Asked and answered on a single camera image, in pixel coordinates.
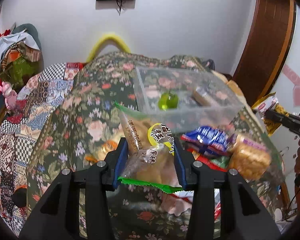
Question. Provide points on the red snack packet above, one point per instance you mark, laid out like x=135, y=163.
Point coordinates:
x=187, y=196

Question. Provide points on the orange wrapped pastry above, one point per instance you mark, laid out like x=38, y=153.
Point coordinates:
x=100, y=153

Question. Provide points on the grey backpack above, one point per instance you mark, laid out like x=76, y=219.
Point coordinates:
x=209, y=64

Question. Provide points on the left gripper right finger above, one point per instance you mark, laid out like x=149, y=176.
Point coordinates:
x=243, y=215

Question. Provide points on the clear plastic storage box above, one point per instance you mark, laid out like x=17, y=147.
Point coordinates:
x=204, y=99

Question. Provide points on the yellow brown snack packet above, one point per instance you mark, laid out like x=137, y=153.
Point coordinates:
x=270, y=110

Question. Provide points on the green jelly cup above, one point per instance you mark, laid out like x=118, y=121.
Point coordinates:
x=168, y=101

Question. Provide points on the pink rabbit toy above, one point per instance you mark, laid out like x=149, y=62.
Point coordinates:
x=9, y=95

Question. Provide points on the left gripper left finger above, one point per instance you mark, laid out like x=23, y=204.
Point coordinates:
x=56, y=215

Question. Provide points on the fried dough snack bag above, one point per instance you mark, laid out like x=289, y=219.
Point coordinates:
x=248, y=157

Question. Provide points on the blue snack packet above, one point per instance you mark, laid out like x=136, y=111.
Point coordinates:
x=209, y=141

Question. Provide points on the yellow foam bed rail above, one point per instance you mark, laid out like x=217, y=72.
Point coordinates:
x=108, y=39

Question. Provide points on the brown wooden door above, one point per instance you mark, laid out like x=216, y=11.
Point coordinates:
x=266, y=49

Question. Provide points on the dark floral bedspread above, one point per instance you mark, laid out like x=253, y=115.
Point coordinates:
x=88, y=118

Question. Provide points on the pile of clothes on chair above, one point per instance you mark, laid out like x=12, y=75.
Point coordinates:
x=20, y=55

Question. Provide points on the green edged pastry bag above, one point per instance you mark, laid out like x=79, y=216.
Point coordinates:
x=150, y=159

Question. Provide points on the white wardrobe sliding door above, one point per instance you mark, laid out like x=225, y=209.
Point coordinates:
x=287, y=86

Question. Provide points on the patchwork quilt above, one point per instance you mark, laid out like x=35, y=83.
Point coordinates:
x=19, y=133

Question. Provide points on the beige blanket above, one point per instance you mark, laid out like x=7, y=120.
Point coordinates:
x=227, y=79

